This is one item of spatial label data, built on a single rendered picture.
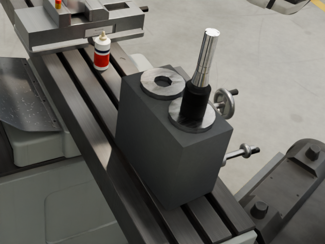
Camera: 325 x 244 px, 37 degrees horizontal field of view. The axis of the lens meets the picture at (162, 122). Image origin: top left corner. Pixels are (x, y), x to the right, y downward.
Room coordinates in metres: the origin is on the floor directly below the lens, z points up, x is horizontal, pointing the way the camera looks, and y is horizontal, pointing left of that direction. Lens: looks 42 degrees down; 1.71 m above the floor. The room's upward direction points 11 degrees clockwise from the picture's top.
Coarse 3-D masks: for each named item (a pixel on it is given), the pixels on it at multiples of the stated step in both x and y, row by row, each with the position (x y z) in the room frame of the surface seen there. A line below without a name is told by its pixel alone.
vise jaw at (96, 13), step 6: (90, 0) 1.18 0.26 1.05; (96, 0) 1.18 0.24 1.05; (90, 6) 1.15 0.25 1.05; (96, 6) 1.15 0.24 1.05; (102, 6) 1.16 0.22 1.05; (84, 12) 1.16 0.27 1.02; (90, 12) 1.13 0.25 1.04; (96, 12) 1.14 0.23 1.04; (102, 12) 1.15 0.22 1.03; (108, 12) 1.16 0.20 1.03; (90, 18) 1.13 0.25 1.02; (96, 18) 1.14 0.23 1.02; (102, 18) 1.15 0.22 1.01; (108, 18) 1.16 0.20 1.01
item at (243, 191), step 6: (276, 156) 1.40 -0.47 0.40; (282, 156) 1.41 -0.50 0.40; (270, 162) 1.36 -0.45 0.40; (276, 162) 1.37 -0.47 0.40; (264, 168) 1.32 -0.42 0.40; (270, 168) 1.33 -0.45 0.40; (258, 174) 1.28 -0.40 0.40; (264, 174) 1.29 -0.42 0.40; (252, 180) 1.25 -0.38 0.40; (258, 180) 1.25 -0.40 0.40; (246, 186) 1.21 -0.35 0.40; (252, 186) 1.21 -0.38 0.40; (240, 192) 1.17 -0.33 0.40; (246, 192) 1.18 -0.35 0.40; (240, 198) 1.15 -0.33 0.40
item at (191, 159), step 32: (128, 96) 0.74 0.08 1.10; (160, 96) 0.72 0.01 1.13; (128, 128) 0.73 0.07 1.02; (160, 128) 0.65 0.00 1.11; (192, 128) 0.64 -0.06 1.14; (224, 128) 0.67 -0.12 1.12; (160, 160) 0.64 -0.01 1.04; (192, 160) 0.62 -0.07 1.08; (160, 192) 0.63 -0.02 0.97; (192, 192) 0.64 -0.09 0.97
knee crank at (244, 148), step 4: (244, 144) 1.28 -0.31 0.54; (240, 148) 1.28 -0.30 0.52; (244, 148) 1.26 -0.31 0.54; (248, 148) 1.26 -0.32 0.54; (252, 148) 1.28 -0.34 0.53; (256, 148) 1.30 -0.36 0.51; (228, 152) 1.23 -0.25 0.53; (232, 152) 1.24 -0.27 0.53; (236, 152) 1.24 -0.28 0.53; (240, 152) 1.25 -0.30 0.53; (244, 152) 1.26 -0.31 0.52; (248, 152) 1.25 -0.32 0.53; (252, 152) 1.28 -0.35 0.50; (256, 152) 1.29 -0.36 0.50; (224, 156) 1.19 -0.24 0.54; (228, 156) 1.22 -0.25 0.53; (232, 156) 1.22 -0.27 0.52; (236, 156) 1.23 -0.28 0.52; (244, 156) 1.25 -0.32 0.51; (248, 156) 1.25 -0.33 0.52; (224, 160) 1.18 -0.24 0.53; (224, 164) 1.18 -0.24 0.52
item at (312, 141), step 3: (303, 138) 1.34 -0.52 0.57; (306, 138) 1.34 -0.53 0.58; (309, 138) 1.33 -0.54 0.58; (312, 138) 1.33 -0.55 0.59; (297, 141) 1.34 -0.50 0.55; (300, 141) 1.32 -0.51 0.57; (303, 141) 1.32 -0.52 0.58; (306, 141) 1.31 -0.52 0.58; (309, 141) 1.31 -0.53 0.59; (312, 141) 1.31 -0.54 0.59; (315, 141) 1.31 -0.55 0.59; (318, 141) 1.31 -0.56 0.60; (294, 144) 1.32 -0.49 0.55; (315, 144) 1.29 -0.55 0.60; (318, 144) 1.29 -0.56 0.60; (321, 144) 1.30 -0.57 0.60; (324, 144) 1.30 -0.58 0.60; (291, 147) 1.32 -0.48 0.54; (321, 147) 1.28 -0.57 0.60; (324, 147) 1.28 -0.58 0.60; (288, 150) 1.32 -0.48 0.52; (321, 150) 1.27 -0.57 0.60; (324, 150) 1.27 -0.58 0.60
